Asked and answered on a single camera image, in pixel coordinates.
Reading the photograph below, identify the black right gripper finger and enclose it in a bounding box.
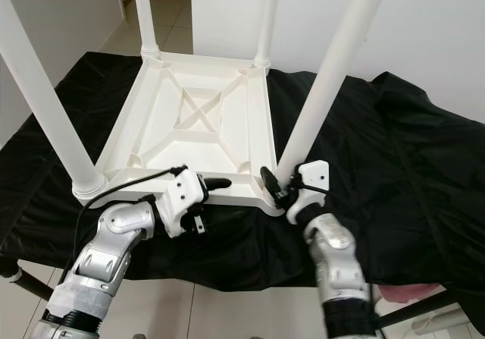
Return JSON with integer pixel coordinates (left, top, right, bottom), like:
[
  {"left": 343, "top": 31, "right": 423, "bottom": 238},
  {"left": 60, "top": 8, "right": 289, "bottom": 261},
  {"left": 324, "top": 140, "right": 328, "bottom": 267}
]
[{"left": 259, "top": 166, "right": 283, "bottom": 199}]

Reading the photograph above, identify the black metal stand leg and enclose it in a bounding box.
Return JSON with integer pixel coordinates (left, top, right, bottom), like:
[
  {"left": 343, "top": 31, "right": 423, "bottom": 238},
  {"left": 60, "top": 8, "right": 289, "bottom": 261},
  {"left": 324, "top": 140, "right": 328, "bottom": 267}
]
[
  {"left": 11, "top": 267, "right": 58, "bottom": 302},
  {"left": 375, "top": 290, "right": 485, "bottom": 331}
]

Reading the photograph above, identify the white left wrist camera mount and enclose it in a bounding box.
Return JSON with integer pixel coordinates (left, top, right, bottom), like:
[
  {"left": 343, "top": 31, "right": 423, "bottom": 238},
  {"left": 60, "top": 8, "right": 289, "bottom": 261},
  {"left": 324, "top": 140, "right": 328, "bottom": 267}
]
[{"left": 158, "top": 171, "right": 209, "bottom": 240}]

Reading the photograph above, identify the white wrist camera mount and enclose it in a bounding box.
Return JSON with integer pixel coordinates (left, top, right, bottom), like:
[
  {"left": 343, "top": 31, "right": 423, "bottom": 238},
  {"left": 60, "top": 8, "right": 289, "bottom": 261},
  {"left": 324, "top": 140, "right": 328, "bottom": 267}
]
[
  {"left": 158, "top": 171, "right": 209, "bottom": 240},
  {"left": 286, "top": 160, "right": 330, "bottom": 224}
]

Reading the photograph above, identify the pink cloth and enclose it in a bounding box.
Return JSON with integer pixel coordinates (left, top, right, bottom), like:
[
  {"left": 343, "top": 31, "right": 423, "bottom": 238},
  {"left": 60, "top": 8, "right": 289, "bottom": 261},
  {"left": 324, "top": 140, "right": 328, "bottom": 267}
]
[{"left": 379, "top": 284, "right": 448, "bottom": 303}]

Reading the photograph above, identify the white plastic table top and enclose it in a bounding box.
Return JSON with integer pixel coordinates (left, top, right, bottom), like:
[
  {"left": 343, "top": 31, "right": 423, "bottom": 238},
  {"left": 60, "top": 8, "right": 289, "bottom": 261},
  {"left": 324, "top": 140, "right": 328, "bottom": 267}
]
[{"left": 72, "top": 49, "right": 285, "bottom": 217}]

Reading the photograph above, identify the black cloth cover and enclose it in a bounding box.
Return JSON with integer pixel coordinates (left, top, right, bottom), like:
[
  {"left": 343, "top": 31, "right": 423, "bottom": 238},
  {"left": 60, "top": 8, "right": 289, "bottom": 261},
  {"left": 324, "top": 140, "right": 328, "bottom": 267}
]
[{"left": 0, "top": 49, "right": 485, "bottom": 328}]

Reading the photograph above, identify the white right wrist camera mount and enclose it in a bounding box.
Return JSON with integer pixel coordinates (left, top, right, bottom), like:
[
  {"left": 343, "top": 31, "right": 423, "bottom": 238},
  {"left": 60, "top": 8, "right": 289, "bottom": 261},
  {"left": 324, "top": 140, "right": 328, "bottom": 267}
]
[{"left": 286, "top": 160, "right": 330, "bottom": 224}]

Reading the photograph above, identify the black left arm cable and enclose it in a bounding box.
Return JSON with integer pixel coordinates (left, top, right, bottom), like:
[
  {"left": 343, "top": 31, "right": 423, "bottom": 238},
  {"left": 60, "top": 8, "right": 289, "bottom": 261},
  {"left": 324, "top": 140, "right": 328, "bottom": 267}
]
[{"left": 72, "top": 166, "right": 189, "bottom": 268}]

